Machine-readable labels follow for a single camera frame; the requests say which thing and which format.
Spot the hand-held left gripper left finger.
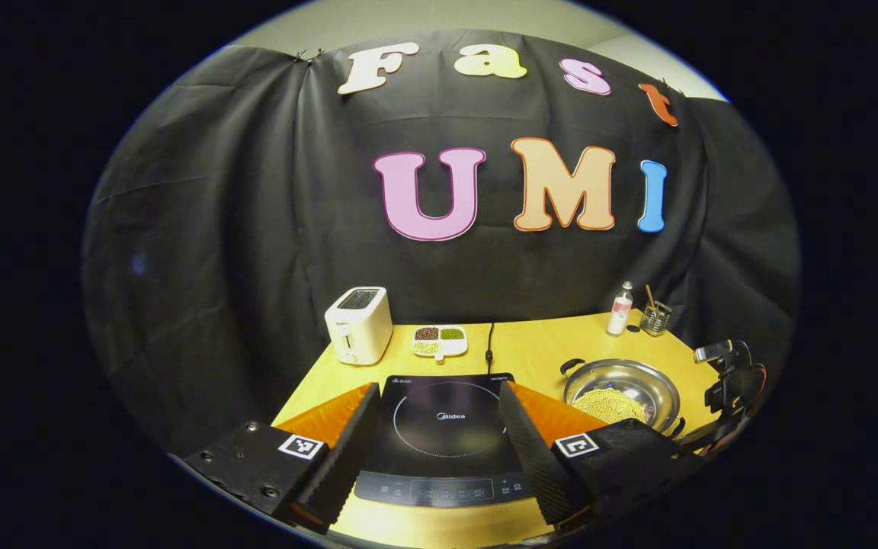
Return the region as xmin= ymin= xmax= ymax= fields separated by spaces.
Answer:
xmin=180 ymin=383 xmax=381 ymax=535

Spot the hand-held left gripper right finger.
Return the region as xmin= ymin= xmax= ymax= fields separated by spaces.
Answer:
xmin=498 ymin=381 xmax=703 ymax=527

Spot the black induction cooktop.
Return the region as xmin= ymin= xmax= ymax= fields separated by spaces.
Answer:
xmin=354 ymin=373 xmax=537 ymax=509

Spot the pile of yellow soybeans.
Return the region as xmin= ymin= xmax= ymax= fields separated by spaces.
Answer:
xmin=572 ymin=387 xmax=649 ymax=425

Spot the steel pot with black handles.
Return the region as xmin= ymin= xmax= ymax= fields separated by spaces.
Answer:
xmin=559 ymin=357 xmax=687 ymax=439

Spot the clear glass cup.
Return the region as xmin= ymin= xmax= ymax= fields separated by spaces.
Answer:
xmin=639 ymin=300 xmax=673 ymax=337

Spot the white toaster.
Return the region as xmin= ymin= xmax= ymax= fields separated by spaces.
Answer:
xmin=324 ymin=287 xmax=394 ymax=366

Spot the clear bottle with pink label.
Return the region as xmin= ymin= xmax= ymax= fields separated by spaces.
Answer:
xmin=607 ymin=281 xmax=635 ymax=336

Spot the white divided plate with beans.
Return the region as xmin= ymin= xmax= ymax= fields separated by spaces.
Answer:
xmin=411 ymin=325 xmax=469 ymax=361

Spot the black backdrop cloth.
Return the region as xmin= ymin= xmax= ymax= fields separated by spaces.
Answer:
xmin=81 ymin=29 xmax=802 ymax=458

